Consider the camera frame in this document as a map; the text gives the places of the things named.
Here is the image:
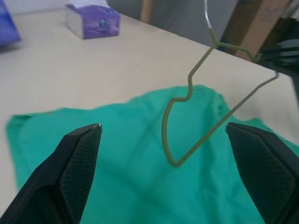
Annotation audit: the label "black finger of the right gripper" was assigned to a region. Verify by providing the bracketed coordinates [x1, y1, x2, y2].
[263, 55, 299, 70]
[261, 38, 299, 58]

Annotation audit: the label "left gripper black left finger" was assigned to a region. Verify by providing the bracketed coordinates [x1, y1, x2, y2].
[0, 123, 103, 224]

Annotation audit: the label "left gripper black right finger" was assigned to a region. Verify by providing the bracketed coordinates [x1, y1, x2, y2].
[225, 121, 299, 224]

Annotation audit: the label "green shorts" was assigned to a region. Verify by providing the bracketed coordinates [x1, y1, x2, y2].
[5, 84, 299, 224]

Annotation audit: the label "olive green wire hanger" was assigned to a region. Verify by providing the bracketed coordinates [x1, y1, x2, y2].
[161, 0, 280, 168]

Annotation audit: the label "brown cardboard box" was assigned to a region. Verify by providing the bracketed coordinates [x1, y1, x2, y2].
[221, 0, 295, 63]

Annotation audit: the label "wooden clothes rack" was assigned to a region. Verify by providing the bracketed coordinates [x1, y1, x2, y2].
[141, 0, 154, 24]

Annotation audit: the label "small purple tissue box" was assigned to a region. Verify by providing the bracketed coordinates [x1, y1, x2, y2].
[64, 4, 121, 40]

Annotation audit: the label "large purple tissue pack bag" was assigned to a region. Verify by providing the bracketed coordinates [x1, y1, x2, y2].
[0, 0, 22, 47]

